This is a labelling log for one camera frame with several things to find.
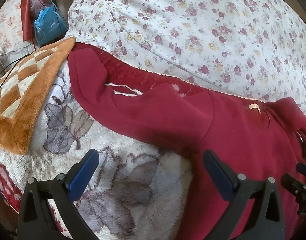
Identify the dark red sweatshirt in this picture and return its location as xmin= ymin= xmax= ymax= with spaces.
xmin=68 ymin=43 xmax=306 ymax=239

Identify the plush floral red-bordered blanket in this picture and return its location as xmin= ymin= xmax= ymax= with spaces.
xmin=0 ymin=63 xmax=192 ymax=239

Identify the orange checkered plush blanket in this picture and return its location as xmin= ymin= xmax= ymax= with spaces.
xmin=0 ymin=37 xmax=76 ymax=154

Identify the white floral duvet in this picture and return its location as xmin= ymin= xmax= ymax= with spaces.
xmin=68 ymin=0 xmax=306 ymax=114

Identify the floral pillow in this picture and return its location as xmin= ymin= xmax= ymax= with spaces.
xmin=0 ymin=0 xmax=23 ymax=55

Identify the blue plastic bag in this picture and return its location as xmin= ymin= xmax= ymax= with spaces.
xmin=33 ymin=0 xmax=68 ymax=47

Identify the red cloth strip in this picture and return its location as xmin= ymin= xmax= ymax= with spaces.
xmin=20 ymin=0 xmax=33 ymax=41

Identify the black cable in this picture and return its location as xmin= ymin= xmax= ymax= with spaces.
xmin=0 ymin=0 xmax=47 ymax=106

